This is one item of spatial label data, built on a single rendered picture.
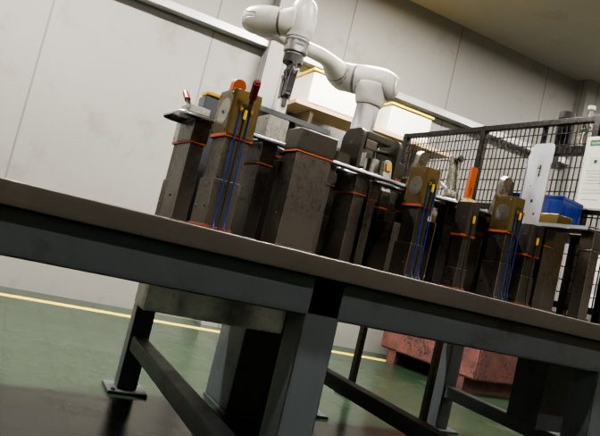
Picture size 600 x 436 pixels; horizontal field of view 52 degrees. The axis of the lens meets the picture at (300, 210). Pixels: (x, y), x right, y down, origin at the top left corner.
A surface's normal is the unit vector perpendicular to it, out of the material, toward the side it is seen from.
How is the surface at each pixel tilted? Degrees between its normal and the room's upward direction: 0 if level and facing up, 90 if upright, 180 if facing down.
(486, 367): 90
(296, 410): 90
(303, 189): 90
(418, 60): 90
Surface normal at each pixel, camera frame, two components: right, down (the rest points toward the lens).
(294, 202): 0.48, 0.04
